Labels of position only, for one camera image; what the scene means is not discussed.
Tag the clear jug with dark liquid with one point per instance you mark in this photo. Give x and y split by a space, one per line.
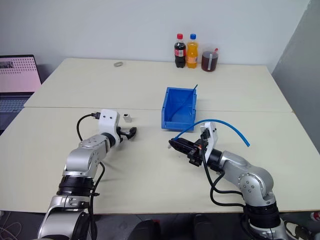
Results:
209 61

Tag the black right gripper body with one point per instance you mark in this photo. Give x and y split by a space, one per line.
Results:
196 153

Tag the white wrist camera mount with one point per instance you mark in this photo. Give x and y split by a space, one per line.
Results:
210 136
108 122

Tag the dark rounded shape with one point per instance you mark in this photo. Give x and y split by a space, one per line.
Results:
147 230
203 226

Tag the blue plastic bin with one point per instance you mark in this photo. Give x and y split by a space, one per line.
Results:
175 123

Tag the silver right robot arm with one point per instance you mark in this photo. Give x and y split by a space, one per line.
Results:
250 175

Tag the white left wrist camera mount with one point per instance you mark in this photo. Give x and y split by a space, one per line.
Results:
108 122

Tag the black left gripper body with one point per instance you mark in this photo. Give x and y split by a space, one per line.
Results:
121 136

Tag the orange soda bottle blue cap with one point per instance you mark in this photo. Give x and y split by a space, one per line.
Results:
192 53

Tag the cola bottle with red cap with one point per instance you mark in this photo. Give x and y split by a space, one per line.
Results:
180 53

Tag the small white coupler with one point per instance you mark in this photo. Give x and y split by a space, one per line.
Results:
127 117

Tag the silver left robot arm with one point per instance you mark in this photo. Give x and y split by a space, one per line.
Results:
80 156

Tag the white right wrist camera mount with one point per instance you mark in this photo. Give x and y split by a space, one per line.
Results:
210 136

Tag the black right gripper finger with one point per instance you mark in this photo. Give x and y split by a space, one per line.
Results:
182 149
183 142

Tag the open laptop with pink screen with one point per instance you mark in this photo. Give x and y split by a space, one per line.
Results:
15 77

